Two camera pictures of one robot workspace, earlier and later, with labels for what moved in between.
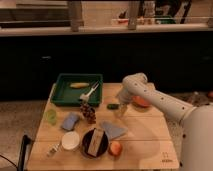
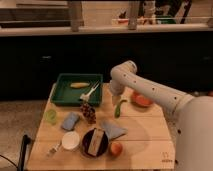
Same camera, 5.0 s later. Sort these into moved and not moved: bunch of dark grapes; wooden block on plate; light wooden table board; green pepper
Moved: green pepper
Not moved: bunch of dark grapes; light wooden table board; wooden block on plate
